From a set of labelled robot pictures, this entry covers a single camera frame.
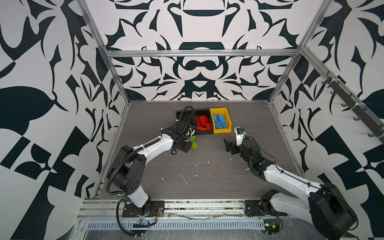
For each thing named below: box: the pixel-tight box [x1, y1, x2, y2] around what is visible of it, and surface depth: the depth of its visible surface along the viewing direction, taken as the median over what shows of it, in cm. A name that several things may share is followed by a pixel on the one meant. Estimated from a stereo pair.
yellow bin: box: [209, 107, 232, 134], surface depth 102 cm
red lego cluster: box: [195, 115, 211, 131], surface depth 105 cm
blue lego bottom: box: [213, 114, 227, 129], surface depth 106 cm
